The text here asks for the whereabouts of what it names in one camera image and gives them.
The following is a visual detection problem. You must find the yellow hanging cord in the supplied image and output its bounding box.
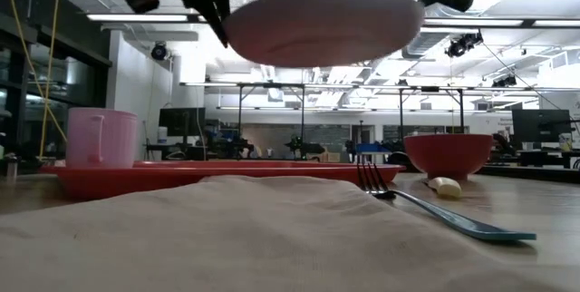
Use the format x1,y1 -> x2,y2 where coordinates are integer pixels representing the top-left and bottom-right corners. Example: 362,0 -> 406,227
2,0 -> 68,142
38,0 -> 61,161

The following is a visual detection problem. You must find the black ceiling spotlight cluster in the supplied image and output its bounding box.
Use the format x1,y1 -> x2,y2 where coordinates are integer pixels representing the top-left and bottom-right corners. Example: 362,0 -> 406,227
445,31 -> 484,59
491,74 -> 518,89

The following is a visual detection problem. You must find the black round ceiling camera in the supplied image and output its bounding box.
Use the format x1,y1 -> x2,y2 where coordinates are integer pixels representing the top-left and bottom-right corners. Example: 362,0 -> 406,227
150,41 -> 169,62

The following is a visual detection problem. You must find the long linear ceiling light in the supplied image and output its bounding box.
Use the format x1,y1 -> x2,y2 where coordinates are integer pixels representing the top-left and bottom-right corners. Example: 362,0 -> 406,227
85,12 -> 580,29

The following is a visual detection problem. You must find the red plastic bowl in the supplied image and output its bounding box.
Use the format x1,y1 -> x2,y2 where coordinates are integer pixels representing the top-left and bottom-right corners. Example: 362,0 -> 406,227
402,132 -> 495,182

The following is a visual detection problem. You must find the beige cloth napkin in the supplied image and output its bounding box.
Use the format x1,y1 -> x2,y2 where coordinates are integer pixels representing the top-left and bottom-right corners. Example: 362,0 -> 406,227
0,174 -> 580,292

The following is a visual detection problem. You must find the knife with cream handle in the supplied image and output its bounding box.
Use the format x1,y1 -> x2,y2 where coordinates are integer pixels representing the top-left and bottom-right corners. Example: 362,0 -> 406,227
424,176 -> 463,200

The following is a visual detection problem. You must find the black workstation frame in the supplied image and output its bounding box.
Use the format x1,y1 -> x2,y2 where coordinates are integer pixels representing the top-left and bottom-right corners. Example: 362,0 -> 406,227
397,85 -> 467,141
235,82 -> 309,157

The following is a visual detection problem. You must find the fork with teal handle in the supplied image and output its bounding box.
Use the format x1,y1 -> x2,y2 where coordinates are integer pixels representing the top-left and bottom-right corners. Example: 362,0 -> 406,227
355,160 -> 537,244

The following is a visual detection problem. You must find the pink plastic mug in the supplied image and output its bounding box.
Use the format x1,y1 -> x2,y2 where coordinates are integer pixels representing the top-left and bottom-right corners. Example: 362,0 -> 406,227
65,107 -> 139,170

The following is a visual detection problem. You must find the black computer monitor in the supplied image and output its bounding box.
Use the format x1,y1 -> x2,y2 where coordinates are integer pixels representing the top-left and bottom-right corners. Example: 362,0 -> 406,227
158,106 -> 207,160
511,108 -> 573,144

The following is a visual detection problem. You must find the blue storage bin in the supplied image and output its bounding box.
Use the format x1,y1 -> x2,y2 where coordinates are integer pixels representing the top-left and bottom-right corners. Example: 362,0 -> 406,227
355,142 -> 393,154

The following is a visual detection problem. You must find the red plastic tray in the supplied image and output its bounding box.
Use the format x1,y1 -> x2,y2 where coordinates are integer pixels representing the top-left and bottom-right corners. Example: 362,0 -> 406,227
39,159 -> 408,202

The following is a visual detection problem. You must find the silver metal cylinder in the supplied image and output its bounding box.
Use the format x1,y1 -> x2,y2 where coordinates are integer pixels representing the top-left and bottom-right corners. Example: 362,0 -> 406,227
4,154 -> 19,183

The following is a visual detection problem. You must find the lavender plastic plate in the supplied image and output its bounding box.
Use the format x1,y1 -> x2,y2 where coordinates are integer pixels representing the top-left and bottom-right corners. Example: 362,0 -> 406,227
223,0 -> 426,69

